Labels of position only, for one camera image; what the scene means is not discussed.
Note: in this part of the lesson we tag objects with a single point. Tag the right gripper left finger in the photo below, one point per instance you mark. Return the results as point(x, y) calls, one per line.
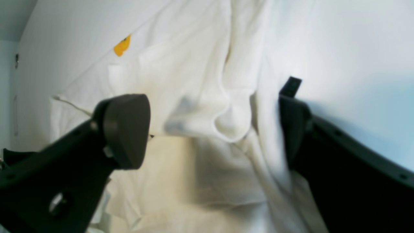
point(58, 189)

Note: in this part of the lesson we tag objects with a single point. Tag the white printed T-shirt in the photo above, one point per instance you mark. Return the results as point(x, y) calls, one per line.
point(215, 160)

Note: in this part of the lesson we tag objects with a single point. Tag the black shirt label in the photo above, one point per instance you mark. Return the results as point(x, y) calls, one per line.
point(291, 87)

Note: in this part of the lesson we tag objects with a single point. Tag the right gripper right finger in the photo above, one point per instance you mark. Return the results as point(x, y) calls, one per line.
point(355, 189)

